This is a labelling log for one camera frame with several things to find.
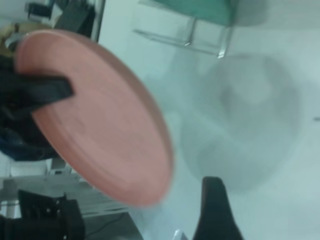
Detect pink plate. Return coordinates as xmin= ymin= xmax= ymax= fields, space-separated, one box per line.
xmin=14 ymin=28 xmax=175 ymax=208

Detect metal wire plate rack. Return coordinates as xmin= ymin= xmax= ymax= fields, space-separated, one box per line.
xmin=133 ymin=17 xmax=232 ymax=60

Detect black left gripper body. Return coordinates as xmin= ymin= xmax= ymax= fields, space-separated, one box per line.
xmin=0 ymin=55 xmax=36 ymax=131

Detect tan wooden board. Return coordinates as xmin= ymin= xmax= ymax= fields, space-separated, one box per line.
xmin=0 ymin=22 xmax=51 ymax=55

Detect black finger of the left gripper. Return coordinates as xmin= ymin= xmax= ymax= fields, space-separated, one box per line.
xmin=17 ymin=74 xmax=74 ymax=113

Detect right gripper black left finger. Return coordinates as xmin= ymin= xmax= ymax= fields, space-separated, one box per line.
xmin=0 ymin=189 xmax=86 ymax=240

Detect black background equipment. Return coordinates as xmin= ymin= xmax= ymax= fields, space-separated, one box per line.
xmin=53 ymin=0 xmax=97 ymax=36

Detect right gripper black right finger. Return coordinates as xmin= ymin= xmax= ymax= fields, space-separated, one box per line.
xmin=192 ymin=176 xmax=246 ymax=240

